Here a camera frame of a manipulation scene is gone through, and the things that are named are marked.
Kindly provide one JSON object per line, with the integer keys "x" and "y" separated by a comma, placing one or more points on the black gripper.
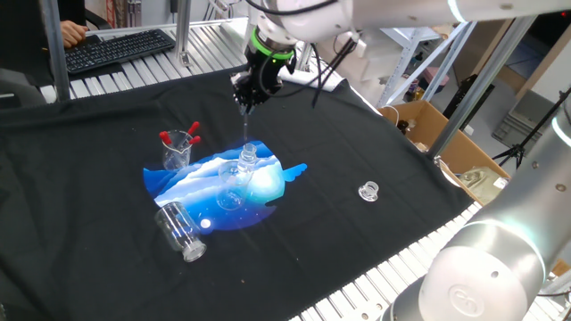
{"x": 263, "y": 73}

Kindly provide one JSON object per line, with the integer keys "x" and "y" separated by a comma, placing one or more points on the red bulb plastic dropper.
{"x": 163, "y": 134}
{"x": 195, "y": 140}
{"x": 193, "y": 128}
{"x": 245, "y": 127}
{"x": 167, "y": 139}

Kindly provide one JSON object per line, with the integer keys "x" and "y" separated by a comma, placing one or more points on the small glass vial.
{"x": 247, "y": 160}

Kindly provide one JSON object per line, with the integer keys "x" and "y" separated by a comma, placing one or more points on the clear glass jar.
{"x": 178, "y": 227}

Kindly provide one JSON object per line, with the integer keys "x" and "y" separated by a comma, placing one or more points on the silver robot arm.
{"x": 490, "y": 267}

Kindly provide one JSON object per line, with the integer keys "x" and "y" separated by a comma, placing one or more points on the person's hand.
{"x": 73, "y": 33}

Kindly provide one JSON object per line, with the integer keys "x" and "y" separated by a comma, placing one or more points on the black cloth with blue print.
{"x": 334, "y": 142}

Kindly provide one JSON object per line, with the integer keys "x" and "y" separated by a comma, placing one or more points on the small glass beaker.
{"x": 171, "y": 160}

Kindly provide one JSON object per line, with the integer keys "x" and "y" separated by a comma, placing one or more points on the large glass beaker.
{"x": 229, "y": 196}

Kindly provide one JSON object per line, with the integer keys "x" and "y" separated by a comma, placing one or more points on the white storage crate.
{"x": 370, "y": 62}

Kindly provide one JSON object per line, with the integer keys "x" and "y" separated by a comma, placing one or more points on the black computer keyboard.
{"x": 120, "y": 49}

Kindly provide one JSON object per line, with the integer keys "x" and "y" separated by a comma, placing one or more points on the clear glass stopper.
{"x": 368, "y": 191}

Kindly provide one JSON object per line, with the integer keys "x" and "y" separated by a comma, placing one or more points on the white metal shelf rack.
{"x": 403, "y": 67}

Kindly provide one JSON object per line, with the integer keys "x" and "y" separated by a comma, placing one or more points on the black office chair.
{"x": 96, "y": 18}

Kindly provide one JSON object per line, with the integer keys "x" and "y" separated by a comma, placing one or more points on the brown cardboard box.
{"x": 428, "y": 120}

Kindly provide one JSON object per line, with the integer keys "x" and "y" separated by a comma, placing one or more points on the pink box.
{"x": 435, "y": 76}

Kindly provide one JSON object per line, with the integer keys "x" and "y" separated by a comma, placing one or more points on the black case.
{"x": 452, "y": 104}

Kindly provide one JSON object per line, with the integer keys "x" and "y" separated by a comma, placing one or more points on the grey plastic bag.
{"x": 482, "y": 183}

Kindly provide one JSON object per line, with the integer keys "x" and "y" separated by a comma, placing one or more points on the grey plastic crate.
{"x": 517, "y": 120}

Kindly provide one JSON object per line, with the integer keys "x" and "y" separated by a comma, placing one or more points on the black tripod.
{"x": 517, "y": 149}

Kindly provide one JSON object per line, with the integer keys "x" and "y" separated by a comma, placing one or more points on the aluminium frame post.
{"x": 476, "y": 93}
{"x": 55, "y": 53}
{"x": 303, "y": 58}
{"x": 183, "y": 31}

